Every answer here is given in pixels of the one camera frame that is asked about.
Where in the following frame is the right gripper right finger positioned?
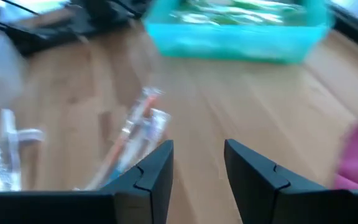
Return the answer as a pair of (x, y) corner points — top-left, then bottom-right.
(224, 138), (334, 224)

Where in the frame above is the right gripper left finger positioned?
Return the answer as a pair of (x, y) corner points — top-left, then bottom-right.
(101, 139), (175, 224)

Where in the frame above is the green toothbrush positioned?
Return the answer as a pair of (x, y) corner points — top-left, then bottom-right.
(171, 11), (285, 26)
(178, 0), (307, 15)

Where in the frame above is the light teal translucent tray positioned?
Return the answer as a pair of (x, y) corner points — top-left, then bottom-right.
(142, 0), (335, 65)

